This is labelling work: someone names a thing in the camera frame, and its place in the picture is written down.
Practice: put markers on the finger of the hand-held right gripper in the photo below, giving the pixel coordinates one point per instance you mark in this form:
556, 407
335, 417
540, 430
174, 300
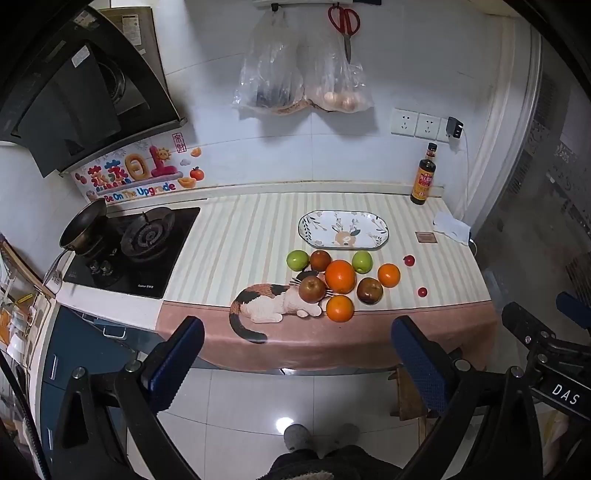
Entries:
521, 318
572, 305

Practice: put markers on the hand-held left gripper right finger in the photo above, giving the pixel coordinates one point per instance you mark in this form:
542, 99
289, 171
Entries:
415, 364

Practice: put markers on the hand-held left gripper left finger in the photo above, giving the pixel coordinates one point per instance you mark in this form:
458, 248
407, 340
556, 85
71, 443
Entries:
178, 353

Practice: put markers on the dark red apple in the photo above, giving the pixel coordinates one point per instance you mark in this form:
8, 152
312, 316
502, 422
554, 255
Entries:
370, 290

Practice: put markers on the green apple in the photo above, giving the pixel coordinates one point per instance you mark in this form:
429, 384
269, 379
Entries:
362, 261
298, 260

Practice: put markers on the large orange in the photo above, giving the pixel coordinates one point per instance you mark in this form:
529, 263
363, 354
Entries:
340, 276

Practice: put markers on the brown russet round fruit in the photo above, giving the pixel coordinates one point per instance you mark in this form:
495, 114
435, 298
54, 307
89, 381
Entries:
320, 261

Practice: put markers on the oval floral ceramic plate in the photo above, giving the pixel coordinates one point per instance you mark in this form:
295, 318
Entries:
344, 230

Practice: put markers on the wooden stool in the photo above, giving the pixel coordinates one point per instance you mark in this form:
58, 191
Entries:
408, 397

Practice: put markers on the black gas stove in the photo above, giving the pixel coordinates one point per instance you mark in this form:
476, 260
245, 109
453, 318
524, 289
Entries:
152, 272

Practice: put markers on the person's grey slipper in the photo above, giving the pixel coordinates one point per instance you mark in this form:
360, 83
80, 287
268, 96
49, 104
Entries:
346, 434
298, 436

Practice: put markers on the blue kitchen cabinet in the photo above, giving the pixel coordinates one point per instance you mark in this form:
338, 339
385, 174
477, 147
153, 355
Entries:
78, 346

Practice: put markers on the white crumpled cloth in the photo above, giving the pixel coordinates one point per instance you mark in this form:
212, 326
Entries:
452, 226

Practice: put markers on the grey patterned door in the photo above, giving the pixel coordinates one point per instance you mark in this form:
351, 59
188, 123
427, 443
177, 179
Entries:
554, 184

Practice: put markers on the striped cat print tablecloth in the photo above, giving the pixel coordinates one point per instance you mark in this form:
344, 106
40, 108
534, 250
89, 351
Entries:
231, 240

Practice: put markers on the small brown square coaster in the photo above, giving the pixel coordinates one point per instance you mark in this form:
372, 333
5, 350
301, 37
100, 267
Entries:
425, 237

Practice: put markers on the person's dark trousers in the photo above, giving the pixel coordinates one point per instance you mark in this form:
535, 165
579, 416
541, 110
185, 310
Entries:
332, 464

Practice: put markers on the black frying pan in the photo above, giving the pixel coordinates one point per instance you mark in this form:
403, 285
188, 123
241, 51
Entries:
83, 226

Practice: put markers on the cluttered wooden shelf rack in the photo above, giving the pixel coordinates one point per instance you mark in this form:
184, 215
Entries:
18, 304

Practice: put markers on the dark soy sauce bottle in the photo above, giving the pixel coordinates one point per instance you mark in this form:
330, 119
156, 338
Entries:
422, 184

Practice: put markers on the black charger plug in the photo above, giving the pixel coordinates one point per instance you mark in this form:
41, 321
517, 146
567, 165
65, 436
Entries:
455, 128

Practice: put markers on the black range hood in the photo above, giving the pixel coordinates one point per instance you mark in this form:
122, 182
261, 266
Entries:
69, 92

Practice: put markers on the clear bag of pale produce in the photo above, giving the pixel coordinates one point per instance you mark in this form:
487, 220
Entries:
334, 83

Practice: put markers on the clear bag of dark produce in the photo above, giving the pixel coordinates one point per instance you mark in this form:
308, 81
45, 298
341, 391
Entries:
270, 74

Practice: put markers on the colourful wall sticker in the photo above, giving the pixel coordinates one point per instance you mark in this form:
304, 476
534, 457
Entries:
138, 170

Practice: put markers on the white wall socket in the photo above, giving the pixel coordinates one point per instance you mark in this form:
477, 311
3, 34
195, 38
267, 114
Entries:
427, 126
404, 122

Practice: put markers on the white wall hook rail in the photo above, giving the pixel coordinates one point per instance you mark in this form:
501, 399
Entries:
295, 2

